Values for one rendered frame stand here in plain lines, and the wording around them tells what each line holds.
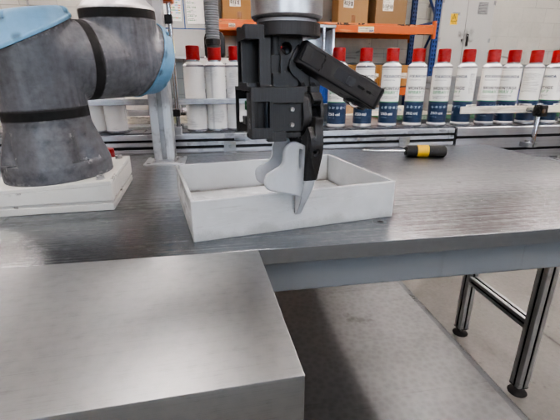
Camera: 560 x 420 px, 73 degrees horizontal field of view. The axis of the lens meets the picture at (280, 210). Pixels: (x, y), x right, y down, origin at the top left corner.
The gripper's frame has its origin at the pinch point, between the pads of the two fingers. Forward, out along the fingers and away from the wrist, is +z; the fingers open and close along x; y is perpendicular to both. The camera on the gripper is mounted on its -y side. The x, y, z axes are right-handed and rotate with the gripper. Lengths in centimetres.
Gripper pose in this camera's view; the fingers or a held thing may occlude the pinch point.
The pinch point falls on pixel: (301, 202)
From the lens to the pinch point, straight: 47.5
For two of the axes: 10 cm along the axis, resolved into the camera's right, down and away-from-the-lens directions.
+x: 3.3, 3.1, -8.9
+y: -9.4, 1.1, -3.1
